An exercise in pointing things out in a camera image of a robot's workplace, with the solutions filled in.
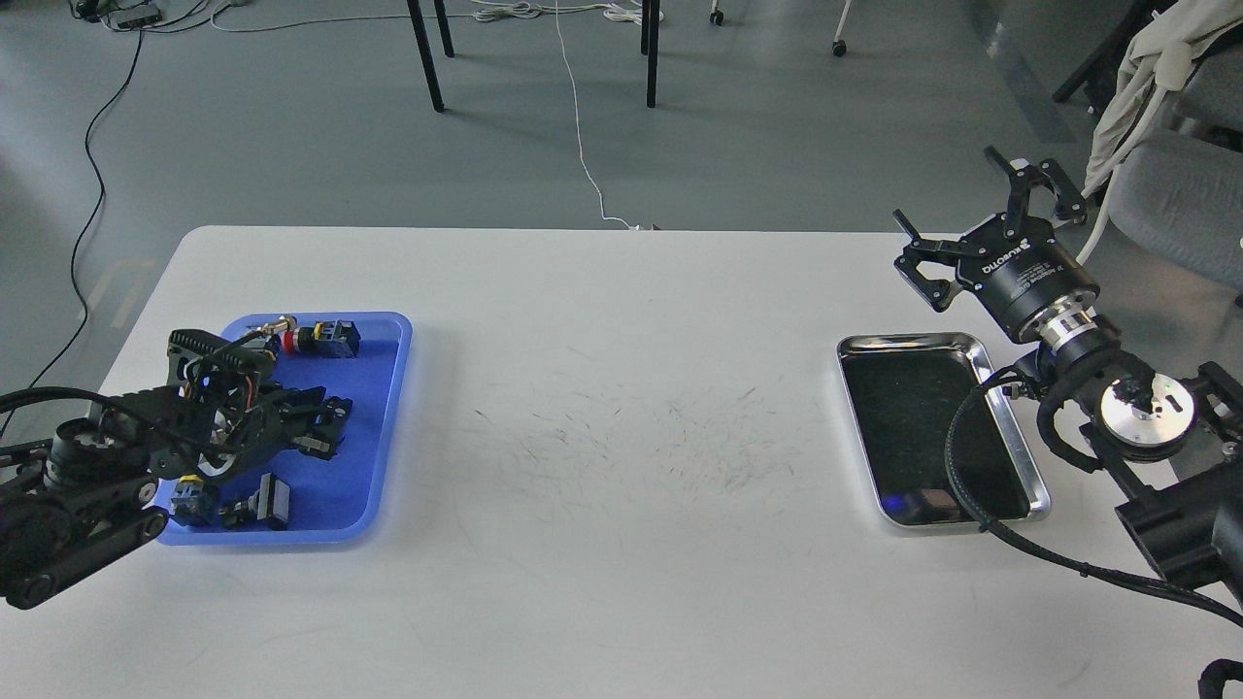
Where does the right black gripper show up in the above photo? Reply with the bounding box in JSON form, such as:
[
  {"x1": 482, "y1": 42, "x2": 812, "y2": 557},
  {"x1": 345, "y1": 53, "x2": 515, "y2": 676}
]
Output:
[{"x1": 892, "y1": 146, "x2": 1122, "y2": 362}]

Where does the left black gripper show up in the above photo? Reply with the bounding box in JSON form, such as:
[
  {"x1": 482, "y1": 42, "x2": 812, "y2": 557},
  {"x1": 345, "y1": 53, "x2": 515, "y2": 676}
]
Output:
[{"x1": 155, "y1": 330, "x2": 353, "y2": 483}]

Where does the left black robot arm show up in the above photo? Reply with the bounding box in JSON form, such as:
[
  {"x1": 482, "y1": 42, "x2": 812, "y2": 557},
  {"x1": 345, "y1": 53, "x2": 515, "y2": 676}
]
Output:
[{"x1": 1, "y1": 316, "x2": 360, "y2": 609}]

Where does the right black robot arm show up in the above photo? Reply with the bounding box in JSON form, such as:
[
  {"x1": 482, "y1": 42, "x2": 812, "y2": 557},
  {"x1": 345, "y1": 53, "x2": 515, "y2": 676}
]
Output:
[{"x1": 892, "y1": 147, "x2": 1242, "y2": 624}]

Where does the blue plastic tray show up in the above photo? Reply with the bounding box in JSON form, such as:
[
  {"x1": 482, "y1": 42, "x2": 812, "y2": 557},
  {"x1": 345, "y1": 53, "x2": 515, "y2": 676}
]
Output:
[{"x1": 158, "y1": 311, "x2": 416, "y2": 546}]

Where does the silver metal tray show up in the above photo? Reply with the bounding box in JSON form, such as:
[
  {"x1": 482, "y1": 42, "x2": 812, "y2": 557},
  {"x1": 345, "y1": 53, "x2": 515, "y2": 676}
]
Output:
[{"x1": 837, "y1": 331, "x2": 1052, "y2": 535}]

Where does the grey office chair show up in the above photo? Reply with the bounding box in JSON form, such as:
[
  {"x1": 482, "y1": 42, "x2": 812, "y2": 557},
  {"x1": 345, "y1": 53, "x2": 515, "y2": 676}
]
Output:
[{"x1": 1108, "y1": 45, "x2": 1242, "y2": 290}]

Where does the beige cloth on chair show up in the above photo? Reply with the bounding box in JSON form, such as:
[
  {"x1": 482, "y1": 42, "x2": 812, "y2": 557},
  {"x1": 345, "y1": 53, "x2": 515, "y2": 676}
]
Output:
[{"x1": 1081, "y1": 1, "x2": 1242, "y2": 197}]

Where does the black table leg right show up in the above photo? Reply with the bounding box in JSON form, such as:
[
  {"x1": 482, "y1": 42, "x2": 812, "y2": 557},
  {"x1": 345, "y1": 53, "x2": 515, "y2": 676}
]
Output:
[{"x1": 640, "y1": 0, "x2": 661, "y2": 108}]

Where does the black table leg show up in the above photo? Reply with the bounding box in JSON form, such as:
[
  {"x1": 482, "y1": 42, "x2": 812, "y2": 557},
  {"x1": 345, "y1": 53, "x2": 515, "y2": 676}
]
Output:
[
  {"x1": 640, "y1": 0, "x2": 661, "y2": 108},
  {"x1": 406, "y1": 0, "x2": 454, "y2": 114}
]

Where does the red button black switch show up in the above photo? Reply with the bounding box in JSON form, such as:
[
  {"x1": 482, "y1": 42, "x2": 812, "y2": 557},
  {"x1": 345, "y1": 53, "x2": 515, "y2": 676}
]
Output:
[{"x1": 278, "y1": 321, "x2": 360, "y2": 359}]

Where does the black square switch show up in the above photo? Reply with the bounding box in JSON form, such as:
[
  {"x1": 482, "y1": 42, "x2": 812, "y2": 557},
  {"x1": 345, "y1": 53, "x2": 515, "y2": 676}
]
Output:
[{"x1": 220, "y1": 471, "x2": 291, "y2": 531}]

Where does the yellow push button switch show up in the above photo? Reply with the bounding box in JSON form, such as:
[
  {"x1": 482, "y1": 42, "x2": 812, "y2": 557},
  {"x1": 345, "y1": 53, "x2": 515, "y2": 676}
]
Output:
[{"x1": 169, "y1": 475, "x2": 220, "y2": 529}]

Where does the black floor cable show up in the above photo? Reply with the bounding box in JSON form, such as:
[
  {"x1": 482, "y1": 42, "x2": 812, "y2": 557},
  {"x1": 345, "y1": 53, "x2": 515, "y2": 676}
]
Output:
[{"x1": 0, "y1": 0, "x2": 234, "y2": 438}]

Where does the white floor cable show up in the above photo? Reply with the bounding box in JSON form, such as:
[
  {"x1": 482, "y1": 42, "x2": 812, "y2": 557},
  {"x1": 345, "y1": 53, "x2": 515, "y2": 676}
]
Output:
[{"x1": 474, "y1": 0, "x2": 667, "y2": 233}]

